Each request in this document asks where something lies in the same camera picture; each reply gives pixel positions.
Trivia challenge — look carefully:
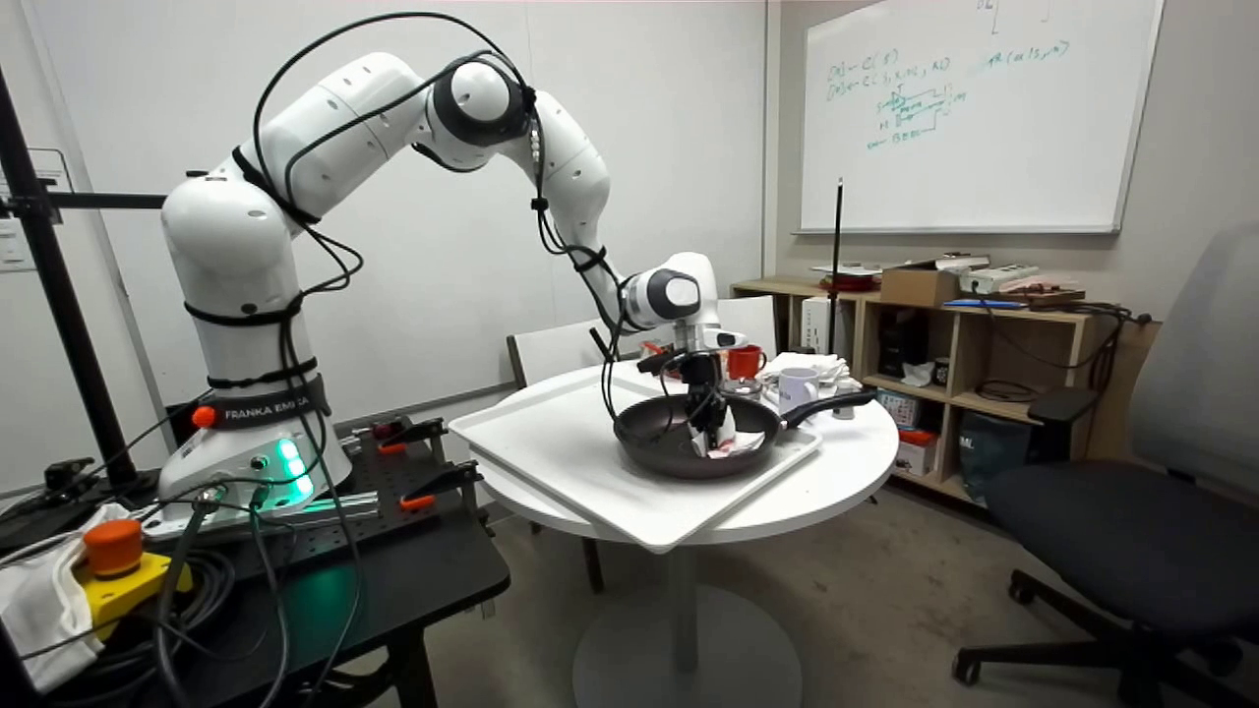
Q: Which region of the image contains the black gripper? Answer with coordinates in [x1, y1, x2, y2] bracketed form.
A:
[671, 340, 741, 448]

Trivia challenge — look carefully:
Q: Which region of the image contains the white towel with red stripes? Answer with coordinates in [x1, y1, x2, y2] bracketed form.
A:
[700, 412, 772, 469]

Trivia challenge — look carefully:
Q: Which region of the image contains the black frying pan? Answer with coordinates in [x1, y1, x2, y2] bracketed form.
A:
[610, 385, 882, 485]

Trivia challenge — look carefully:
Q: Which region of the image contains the large white tray board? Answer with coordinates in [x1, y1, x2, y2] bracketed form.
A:
[443, 357, 827, 558]

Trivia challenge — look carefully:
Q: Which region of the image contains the red cup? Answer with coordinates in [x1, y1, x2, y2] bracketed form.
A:
[722, 340, 772, 385]

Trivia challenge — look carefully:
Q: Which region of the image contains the white foam board panel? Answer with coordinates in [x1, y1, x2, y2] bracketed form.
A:
[714, 289, 777, 357]
[507, 319, 621, 390]

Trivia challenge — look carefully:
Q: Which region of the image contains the crumpled white napkin cloth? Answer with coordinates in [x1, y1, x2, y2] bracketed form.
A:
[760, 348, 865, 423]

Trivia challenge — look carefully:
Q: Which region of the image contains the round white table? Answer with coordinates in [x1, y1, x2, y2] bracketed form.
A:
[472, 357, 903, 708]

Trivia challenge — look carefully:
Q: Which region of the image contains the thin black pole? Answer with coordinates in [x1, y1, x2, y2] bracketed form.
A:
[827, 178, 848, 360]

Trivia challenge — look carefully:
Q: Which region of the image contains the small cardboard box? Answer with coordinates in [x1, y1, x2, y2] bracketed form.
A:
[878, 264, 960, 309]

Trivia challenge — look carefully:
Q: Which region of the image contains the wooden shelf unit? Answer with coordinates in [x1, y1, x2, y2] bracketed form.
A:
[729, 271, 1156, 507]

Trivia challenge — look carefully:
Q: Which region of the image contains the stack of books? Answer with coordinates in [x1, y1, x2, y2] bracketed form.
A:
[933, 251, 1092, 313]

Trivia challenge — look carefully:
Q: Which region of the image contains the black perforated workbench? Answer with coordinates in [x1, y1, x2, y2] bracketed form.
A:
[0, 412, 516, 708]

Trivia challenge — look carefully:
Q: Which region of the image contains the grey robot mounting plate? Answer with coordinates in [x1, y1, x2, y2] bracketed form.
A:
[137, 485, 384, 549]

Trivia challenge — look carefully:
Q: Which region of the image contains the grey office chair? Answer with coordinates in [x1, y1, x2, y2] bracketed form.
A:
[952, 220, 1259, 708]

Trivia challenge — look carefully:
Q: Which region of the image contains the orange and yellow emergency stop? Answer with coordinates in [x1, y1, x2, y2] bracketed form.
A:
[76, 513, 181, 628]

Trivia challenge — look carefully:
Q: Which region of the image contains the white rag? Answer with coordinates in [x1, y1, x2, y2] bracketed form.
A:
[0, 500, 133, 697]

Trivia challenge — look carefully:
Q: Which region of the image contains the black clamp with orange handle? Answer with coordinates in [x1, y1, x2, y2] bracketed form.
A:
[398, 461, 482, 513]
[350, 409, 450, 461]

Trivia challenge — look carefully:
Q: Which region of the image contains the wall whiteboard with writing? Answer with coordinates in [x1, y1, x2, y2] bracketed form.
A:
[798, 0, 1171, 239]

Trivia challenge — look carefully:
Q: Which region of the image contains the black vertical frame stand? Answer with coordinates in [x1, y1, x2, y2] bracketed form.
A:
[0, 69, 169, 491]

